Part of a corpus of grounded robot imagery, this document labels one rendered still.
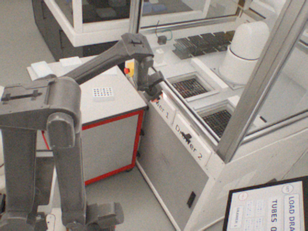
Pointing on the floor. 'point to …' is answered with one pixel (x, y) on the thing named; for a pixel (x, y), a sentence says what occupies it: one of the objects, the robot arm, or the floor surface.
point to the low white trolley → (106, 124)
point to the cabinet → (197, 172)
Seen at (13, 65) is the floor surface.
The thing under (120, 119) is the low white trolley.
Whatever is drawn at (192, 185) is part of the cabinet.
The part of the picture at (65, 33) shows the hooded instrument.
